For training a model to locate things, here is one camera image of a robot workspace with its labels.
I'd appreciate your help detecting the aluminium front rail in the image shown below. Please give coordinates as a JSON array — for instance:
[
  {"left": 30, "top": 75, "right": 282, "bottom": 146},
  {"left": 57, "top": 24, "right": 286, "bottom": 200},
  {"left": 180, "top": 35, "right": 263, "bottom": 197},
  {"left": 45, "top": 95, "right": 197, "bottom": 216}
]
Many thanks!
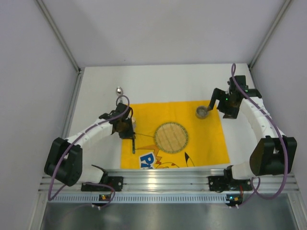
[{"left": 38, "top": 168, "right": 299, "bottom": 194}]

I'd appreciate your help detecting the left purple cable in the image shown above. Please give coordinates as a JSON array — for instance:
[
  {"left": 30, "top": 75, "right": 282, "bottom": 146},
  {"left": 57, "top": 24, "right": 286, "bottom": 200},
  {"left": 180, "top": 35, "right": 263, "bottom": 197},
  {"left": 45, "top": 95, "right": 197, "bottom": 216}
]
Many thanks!
[{"left": 47, "top": 94, "right": 130, "bottom": 216}]

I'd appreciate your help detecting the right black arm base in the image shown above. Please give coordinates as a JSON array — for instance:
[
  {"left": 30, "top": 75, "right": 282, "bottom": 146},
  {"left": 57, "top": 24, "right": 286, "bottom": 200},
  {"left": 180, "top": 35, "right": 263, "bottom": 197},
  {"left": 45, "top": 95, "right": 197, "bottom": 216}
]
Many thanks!
[{"left": 208, "top": 176, "right": 252, "bottom": 193}]

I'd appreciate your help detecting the green handled spoon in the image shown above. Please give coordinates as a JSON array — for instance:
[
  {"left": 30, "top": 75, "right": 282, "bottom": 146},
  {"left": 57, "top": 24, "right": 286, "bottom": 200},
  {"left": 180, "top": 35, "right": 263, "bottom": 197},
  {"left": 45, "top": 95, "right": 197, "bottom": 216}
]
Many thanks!
[{"left": 116, "top": 87, "right": 124, "bottom": 104}]

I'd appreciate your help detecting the round woven bamboo plate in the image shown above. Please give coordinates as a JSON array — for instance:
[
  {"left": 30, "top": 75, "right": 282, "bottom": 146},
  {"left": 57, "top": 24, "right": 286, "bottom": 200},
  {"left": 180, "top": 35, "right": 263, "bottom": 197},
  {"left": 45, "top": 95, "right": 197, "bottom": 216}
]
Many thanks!
[{"left": 153, "top": 122, "right": 189, "bottom": 154}]

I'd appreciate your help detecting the green handled fork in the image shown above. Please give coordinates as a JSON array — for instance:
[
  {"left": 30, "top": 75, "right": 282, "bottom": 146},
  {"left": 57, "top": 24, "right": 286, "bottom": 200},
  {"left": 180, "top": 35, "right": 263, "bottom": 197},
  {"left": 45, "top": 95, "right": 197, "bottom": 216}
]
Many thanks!
[{"left": 131, "top": 117, "right": 136, "bottom": 154}]

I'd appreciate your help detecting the aluminium frame post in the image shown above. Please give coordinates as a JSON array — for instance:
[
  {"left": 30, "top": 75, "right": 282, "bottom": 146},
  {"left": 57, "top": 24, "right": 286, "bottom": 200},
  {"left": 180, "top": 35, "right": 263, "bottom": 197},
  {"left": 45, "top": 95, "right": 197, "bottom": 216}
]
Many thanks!
[
  {"left": 248, "top": 0, "right": 293, "bottom": 71},
  {"left": 35, "top": 0, "right": 84, "bottom": 72}
]

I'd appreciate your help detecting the speckled ceramic cup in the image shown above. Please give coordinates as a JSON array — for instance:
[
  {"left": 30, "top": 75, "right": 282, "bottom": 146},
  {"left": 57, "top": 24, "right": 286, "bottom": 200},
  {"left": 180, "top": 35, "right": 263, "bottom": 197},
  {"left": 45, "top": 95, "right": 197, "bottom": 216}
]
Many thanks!
[{"left": 196, "top": 106, "right": 208, "bottom": 119}]

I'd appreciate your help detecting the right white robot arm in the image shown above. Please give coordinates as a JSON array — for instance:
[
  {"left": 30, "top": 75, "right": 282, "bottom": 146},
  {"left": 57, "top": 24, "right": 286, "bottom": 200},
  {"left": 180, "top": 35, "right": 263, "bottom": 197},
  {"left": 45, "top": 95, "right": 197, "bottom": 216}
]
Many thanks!
[{"left": 209, "top": 75, "right": 297, "bottom": 180}]

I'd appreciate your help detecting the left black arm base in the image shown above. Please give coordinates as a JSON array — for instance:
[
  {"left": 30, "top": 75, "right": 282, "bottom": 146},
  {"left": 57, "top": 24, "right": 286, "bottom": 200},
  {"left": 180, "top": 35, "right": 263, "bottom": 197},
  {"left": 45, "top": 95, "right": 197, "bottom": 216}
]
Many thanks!
[{"left": 81, "top": 176, "right": 124, "bottom": 192}]

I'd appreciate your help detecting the perforated metal cable duct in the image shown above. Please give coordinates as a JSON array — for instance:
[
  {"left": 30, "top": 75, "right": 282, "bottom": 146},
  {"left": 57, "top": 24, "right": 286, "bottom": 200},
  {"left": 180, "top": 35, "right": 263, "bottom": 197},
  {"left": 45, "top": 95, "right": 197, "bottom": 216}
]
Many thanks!
[{"left": 47, "top": 194, "right": 243, "bottom": 204}]

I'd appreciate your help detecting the right aluminium frame post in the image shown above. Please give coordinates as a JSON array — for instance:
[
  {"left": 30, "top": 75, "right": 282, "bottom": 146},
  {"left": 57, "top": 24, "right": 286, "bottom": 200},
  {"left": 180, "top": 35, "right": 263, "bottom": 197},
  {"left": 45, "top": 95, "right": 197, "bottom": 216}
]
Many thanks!
[{"left": 248, "top": 0, "right": 293, "bottom": 71}]

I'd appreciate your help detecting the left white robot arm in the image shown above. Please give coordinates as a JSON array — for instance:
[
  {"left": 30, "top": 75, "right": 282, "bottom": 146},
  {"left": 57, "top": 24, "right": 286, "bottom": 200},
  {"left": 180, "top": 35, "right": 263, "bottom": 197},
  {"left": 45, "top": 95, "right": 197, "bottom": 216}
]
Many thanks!
[{"left": 44, "top": 103, "right": 135, "bottom": 186}]

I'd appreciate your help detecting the yellow cartoon print cloth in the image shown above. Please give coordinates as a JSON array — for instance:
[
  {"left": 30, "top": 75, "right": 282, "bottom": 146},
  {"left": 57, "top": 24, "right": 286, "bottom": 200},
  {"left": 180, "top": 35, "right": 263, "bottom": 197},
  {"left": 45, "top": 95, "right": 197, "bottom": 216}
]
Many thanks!
[{"left": 120, "top": 101, "right": 230, "bottom": 169}]

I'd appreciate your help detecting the left aluminium frame post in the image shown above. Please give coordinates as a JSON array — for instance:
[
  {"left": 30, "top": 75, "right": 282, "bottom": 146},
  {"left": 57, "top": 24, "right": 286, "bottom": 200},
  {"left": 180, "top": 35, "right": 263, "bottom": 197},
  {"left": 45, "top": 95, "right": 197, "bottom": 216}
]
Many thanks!
[{"left": 35, "top": 0, "right": 84, "bottom": 72}]

